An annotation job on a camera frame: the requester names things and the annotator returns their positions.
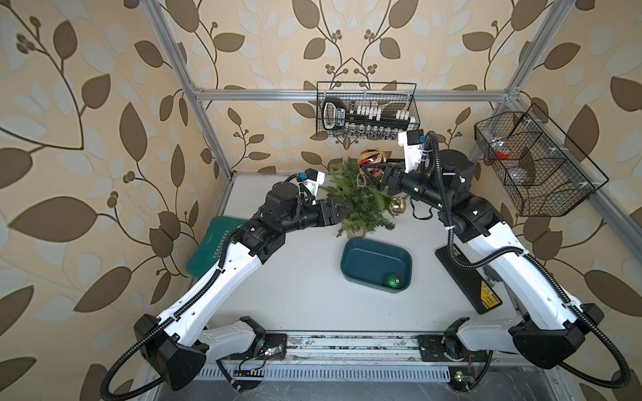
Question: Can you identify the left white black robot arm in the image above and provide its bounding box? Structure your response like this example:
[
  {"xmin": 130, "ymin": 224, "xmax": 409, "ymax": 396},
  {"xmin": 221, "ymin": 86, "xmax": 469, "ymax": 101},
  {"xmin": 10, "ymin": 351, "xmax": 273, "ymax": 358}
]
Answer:
[{"xmin": 100, "ymin": 175, "xmax": 353, "ymax": 400}]

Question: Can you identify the green glitter ball ornament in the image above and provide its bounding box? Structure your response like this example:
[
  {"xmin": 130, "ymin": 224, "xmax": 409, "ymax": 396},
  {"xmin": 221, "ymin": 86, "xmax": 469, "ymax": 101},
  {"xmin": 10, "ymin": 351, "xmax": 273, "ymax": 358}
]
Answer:
[{"xmin": 384, "ymin": 273, "xmax": 402, "ymax": 289}]

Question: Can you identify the black wire basket right wall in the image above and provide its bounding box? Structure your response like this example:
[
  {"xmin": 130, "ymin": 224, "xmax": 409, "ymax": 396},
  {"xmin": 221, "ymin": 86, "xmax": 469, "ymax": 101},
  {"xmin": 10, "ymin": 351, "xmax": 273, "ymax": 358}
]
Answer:
[{"xmin": 474, "ymin": 104, "xmax": 609, "ymax": 217}]

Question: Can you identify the gold ball ornament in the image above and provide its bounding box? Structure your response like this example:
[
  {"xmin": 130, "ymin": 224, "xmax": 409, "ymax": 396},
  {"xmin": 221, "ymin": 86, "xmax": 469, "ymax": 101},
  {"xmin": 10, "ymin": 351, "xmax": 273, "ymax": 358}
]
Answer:
[{"xmin": 388, "ymin": 196, "xmax": 407, "ymax": 217}]

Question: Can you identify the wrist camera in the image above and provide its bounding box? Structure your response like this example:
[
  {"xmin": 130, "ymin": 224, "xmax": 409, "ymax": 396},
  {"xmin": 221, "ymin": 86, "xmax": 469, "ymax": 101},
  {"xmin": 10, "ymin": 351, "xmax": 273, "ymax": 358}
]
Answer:
[
  {"xmin": 296, "ymin": 169, "xmax": 326, "ymax": 197},
  {"xmin": 397, "ymin": 129, "xmax": 426, "ymax": 173}
]

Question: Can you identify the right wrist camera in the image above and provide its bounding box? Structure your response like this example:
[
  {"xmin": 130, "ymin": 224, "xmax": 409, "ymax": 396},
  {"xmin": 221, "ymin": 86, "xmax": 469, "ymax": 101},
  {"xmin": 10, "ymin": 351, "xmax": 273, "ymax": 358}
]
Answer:
[{"xmin": 397, "ymin": 129, "xmax": 426, "ymax": 173}]

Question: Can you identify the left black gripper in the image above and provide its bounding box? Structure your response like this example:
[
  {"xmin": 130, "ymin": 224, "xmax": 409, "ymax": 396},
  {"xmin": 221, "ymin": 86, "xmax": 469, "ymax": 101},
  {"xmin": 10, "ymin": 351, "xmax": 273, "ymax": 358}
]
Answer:
[{"xmin": 276, "ymin": 197, "xmax": 351, "ymax": 236}]

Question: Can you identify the red item in basket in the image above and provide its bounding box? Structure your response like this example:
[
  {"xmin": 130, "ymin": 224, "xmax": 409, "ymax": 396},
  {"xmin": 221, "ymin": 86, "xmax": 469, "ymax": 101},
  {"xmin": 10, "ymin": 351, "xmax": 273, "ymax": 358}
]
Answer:
[{"xmin": 490, "ymin": 140, "xmax": 513, "ymax": 160}]

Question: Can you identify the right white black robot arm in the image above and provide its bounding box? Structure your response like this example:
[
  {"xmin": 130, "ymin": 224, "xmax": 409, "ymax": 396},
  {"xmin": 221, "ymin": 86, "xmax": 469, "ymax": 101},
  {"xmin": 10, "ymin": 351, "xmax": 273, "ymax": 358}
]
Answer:
[{"xmin": 359, "ymin": 130, "xmax": 632, "ymax": 389}]

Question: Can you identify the red gold striped ornament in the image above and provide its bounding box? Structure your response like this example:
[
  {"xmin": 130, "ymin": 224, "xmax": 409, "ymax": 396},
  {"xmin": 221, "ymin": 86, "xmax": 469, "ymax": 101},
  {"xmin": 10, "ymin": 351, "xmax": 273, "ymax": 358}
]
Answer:
[{"xmin": 357, "ymin": 148, "xmax": 388, "ymax": 170}]

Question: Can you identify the teal plastic tray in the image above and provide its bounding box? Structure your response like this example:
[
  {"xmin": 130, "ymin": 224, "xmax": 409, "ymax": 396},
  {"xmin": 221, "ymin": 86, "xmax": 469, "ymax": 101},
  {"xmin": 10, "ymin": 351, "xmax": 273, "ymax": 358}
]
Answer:
[{"xmin": 340, "ymin": 238, "xmax": 412, "ymax": 293}]

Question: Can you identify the green plastic tool case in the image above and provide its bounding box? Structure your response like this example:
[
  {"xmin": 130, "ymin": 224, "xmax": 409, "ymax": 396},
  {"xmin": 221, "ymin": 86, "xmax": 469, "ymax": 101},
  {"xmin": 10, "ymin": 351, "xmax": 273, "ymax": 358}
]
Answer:
[{"xmin": 187, "ymin": 217, "xmax": 246, "ymax": 277}]

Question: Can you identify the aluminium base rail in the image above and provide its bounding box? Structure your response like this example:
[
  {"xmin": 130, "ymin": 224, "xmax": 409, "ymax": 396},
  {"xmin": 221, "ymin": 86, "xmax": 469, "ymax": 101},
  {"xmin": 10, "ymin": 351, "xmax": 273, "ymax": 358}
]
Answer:
[{"xmin": 149, "ymin": 330, "xmax": 548, "ymax": 366}]

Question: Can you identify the small green christmas tree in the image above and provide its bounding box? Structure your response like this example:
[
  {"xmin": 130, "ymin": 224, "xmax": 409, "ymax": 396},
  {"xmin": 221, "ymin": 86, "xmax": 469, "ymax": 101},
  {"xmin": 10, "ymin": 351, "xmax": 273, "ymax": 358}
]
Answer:
[{"xmin": 325, "ymin": 161, "xmax": 396, "ymax": 237}]

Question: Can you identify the black socket set holder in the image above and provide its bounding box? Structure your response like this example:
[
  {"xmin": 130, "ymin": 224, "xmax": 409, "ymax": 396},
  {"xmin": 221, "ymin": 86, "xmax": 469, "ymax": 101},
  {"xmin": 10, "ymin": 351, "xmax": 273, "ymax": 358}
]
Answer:
[{"xmin": 319, "ymin": 97, "xmax": 420, "ymax": 131}]

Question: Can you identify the black wire basket wall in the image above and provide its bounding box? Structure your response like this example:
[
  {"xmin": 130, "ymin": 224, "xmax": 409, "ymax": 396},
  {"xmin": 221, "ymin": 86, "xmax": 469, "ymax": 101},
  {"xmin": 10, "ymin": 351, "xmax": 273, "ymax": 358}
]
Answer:
[
  {"xmin": 316, "ymin": 81, "xmax": 421, "ymax": 140},
  {"xmin": 474, "ymin": 104, "xmax": 609, "ymax": 217}
]

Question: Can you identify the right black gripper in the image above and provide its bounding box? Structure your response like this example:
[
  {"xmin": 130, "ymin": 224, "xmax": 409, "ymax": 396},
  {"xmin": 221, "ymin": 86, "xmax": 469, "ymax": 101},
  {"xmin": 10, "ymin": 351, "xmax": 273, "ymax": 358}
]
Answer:
[{"xmin": 366, "ymin": 158, "xmax": 451, "ymax": 215}]

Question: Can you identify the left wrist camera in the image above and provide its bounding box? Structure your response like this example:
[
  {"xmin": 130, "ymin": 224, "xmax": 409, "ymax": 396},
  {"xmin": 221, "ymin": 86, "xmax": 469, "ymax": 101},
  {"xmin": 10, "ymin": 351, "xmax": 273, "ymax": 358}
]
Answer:
[{"xmin": 296, "ymin": 169, "xmax": 326, "ymax": 197}]

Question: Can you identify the black wire basket back wall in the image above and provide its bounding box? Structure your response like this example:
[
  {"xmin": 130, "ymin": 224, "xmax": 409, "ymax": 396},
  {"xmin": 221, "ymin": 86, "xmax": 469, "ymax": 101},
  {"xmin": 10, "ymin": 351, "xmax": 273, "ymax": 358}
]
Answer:
[{"xmin": 316, "ymin": 81, "xmax": 421, "ymax": 140}]

